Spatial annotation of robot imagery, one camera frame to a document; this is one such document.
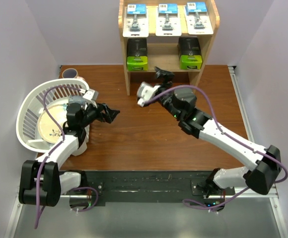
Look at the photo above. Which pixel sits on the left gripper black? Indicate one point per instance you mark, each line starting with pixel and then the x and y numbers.
pixel 109 114

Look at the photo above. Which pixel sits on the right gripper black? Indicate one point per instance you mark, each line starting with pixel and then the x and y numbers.
pixel 167 75

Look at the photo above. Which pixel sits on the black green razor box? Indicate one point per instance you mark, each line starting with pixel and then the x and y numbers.
pixel 189 51
pixel 137 59

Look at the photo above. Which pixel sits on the blue razor blister pack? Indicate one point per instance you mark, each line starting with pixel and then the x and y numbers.
pixel 168 23
pixel 197 19

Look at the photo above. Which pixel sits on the white Gillette razor blister pack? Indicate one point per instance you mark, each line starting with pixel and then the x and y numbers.
pixel 136 21

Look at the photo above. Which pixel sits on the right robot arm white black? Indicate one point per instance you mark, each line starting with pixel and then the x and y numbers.
pixel 260 164

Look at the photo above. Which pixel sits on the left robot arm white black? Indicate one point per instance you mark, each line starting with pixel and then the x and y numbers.
pixel 41 182

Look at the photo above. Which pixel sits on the wooden two-tier shelf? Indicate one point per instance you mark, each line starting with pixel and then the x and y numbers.
pixel 162 51

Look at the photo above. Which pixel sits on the grey cup in basket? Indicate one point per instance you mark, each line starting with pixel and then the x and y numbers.
pixel 76 99

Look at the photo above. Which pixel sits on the white bowl under basket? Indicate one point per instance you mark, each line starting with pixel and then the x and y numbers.
pixel 80 150

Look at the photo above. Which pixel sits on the purple and pink mug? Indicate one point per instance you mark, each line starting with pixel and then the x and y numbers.
pixel 70 73

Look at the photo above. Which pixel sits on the cream and teal plate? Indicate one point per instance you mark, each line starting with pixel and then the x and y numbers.
pixel 47 128

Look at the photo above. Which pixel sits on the white plastic slatted basket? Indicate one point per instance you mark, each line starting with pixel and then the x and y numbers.
pixel 50 93

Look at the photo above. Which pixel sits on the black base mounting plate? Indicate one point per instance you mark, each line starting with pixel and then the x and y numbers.
pixel 146 187

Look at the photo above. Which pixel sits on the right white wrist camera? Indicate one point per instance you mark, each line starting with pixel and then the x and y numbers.
pixel 146 93

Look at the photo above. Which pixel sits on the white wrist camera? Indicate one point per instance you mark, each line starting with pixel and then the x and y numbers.
pixel 90 96
pixel 146 93

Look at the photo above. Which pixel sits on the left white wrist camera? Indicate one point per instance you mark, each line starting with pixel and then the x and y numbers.
pixel 90 96

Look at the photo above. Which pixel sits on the aluminium frame rail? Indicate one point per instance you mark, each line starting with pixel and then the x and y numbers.
pixel 55 118

